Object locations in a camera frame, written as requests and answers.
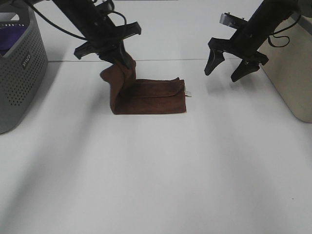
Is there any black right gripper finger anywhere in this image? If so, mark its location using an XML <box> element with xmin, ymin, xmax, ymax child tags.
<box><xmin>204</xmin><ymin>49</ymin><xmax>224</xmax><ymax>75</ymax></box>
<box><xmin>231</xmin><ymin>60</ymin><xmax>259</xmax><ymax>82</ymax></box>

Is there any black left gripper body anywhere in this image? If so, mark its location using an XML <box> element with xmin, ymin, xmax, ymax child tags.
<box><xmin>74</xmin><ymin>22</ymin><xmax>142</xmax><ymax>59</ymax></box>

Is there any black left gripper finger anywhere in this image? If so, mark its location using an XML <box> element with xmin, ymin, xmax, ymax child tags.
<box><xmin>98</xmin><ymin>53</ymin><xmax>115</xmax><ymax>64</ymax></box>
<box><xmin>111</xmin><ymin>41</ymin><xmax>132</xmax><ymax>69</ymax></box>

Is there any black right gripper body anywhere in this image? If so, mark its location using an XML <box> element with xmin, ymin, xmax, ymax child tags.
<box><xmin>208</xmin><ymin>23</ymin><xmax>269</xmax><ymax>65</ymax></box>

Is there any brown towel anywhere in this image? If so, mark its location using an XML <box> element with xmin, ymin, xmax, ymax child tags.
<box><xmin>100</xmin><ymin>58</ymin><xmax>187</xmax><ymax>115</ymax></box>

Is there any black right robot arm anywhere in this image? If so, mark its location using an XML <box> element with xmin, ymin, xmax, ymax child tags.
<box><xmin>204</xmin><ymin>0</ymin><xmax>303</xmax><ymax>82</ymax></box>

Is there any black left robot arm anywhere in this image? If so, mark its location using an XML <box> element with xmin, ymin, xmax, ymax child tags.
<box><xmin>24</xmin><ymin>0</ymin><xmax>141</xmax><ymax>69</ymax></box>

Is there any beige plastic basket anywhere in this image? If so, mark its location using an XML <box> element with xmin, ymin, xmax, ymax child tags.
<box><xmin>259</xmin><ymin>16</ymin><xmax>312</xmax><ymax>123</ymax></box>

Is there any grey perforated laundry basket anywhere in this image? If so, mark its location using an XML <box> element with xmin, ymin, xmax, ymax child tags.
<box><xmin>0</xmin><ymin>1</ymin><xmax>48</xmax><ymax>134</ymax></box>

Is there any purple towel in basket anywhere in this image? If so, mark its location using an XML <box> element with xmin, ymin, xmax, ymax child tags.
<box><xmin>0</xmin><ymin>26</ymin><xmax>27</xmax><ymax>56</ymax></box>

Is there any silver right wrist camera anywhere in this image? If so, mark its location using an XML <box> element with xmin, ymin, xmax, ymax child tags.
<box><xmin>219</xmin><ymin>13</ymin><xmax>248</xmax><ymax>29</ymax></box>

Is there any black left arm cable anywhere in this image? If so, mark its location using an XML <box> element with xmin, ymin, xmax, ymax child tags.
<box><xmin>23</xmin><ymin>0</ymin><xmax>127</xmax><ymax>41</ymax></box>

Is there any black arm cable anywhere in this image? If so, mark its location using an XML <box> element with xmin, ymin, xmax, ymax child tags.
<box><xmin>268</xmin><ymin>12</ymin><xmax>302</xmax><ymax>48</ymax></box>
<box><xmin>23</xmin><ymin>0</ymin><xmax>127</xmax><ymax>41</ymax></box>

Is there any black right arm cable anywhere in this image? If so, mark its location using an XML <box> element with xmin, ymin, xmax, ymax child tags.
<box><xmin>268</xmin><ymin>12</ymin><xmax>302</xmax><ymax>48</ymax></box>

